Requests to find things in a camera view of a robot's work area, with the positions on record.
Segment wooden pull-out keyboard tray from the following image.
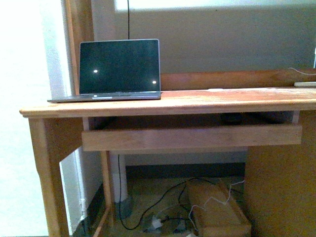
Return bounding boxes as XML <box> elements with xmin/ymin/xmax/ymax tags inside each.
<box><xmin>82</xmin><ymin>118</ymin><xmax>302</xmax><ymax>151</ymax></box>

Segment grey computer mouse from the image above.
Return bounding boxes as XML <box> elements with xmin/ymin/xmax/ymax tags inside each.
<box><xmin>221</xmin><ymin>113</ymin><xmax>242</xmax><ymax>124</ymax></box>

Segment white pipe under desk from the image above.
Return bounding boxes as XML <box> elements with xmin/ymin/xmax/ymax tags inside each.
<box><xmin>110</xmin><ymin>152</ymin><xmax>128</xmax><ymax>203</ymax></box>

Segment grey open laptop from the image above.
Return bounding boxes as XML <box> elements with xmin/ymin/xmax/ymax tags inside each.
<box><xmin>49</xmin><ymin>39</ymin><xmax>161</xmax><ymax>103</ymax></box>

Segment white desk grommet cap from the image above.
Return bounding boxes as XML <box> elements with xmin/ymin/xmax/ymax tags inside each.
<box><xmin>206</xmin><ymin>88</ymin><xmax>224</xmax><ymax>92</ymax></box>

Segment white power adapter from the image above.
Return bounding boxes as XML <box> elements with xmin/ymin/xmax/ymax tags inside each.
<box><xmin>152</xmin><ymin>216</ymin><xmax>162</xmax><ymax>229</ymax></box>

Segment wooden box on floor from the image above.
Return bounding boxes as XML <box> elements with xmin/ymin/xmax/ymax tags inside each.
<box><xmin>187</xmin><ymin>180</ymin><xmax>251</xmax><ymax>237</ymax></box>

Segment wooden desk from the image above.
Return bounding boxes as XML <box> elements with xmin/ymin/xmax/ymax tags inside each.
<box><xmin>20</xmin><ymin>69</ymin><xmax>316</xmax><ymax>237</ymax></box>

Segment white flat device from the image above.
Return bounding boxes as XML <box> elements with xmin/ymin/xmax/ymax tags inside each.
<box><xmin>294</xmin><ymin>81</ymin><xmax>316</xmax><ymax>88</ymax></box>

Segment white charger cable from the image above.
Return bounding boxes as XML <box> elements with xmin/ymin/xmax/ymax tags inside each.
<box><xmin>188</xmin><ymin>179</ymin><xmax>245</xmax><ymax>233</ymax></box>

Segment black hanging wall cable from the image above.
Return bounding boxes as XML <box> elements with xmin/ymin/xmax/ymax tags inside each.
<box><xmin>126</xmin><ymin>0</ymin><xmax>130</xmax><ymax>40</ymax></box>

